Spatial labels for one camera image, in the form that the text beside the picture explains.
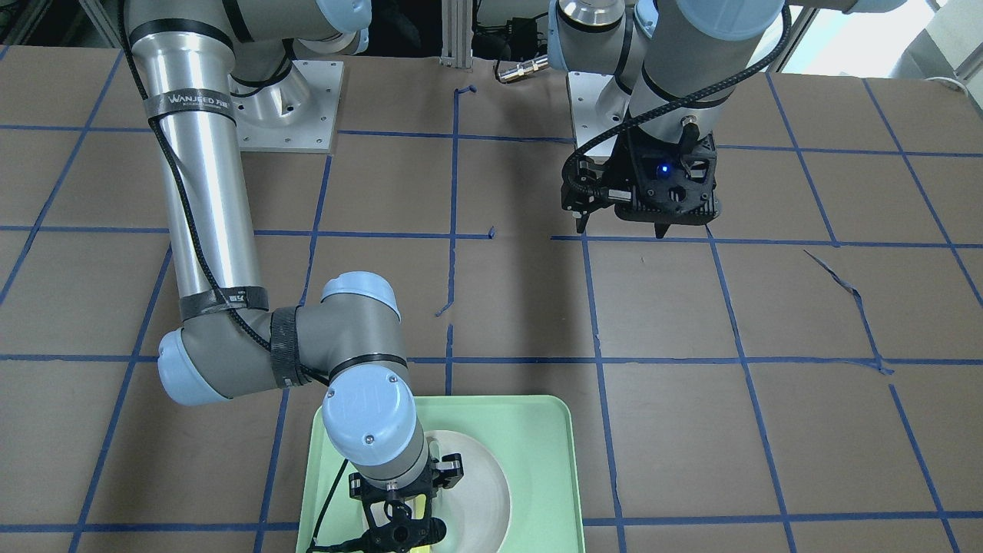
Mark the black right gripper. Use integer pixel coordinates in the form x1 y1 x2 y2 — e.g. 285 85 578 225
348 452 465 524

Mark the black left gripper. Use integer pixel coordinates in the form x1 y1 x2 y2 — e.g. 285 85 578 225
561 127 722 239

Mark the white round plate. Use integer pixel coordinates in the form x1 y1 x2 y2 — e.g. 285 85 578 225
425 430 511 552

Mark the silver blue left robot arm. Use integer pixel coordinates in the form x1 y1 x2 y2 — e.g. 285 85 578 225
548 1 794 238

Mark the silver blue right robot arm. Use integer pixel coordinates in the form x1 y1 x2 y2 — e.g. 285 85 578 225
119 1 463 538

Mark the mint green tray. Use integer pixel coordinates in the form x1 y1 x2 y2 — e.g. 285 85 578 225
296 395 586 553

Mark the brass cylinder tool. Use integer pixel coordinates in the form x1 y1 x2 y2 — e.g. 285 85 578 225
494 55 550 84

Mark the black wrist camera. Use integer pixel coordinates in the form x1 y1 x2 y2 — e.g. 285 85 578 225
306 502 447 552

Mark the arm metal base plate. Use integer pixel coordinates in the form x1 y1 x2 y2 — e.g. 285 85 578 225
568 72 630 146
230 60 345 154

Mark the aluminium frame post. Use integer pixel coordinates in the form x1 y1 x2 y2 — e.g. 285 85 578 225
438 0 476 72

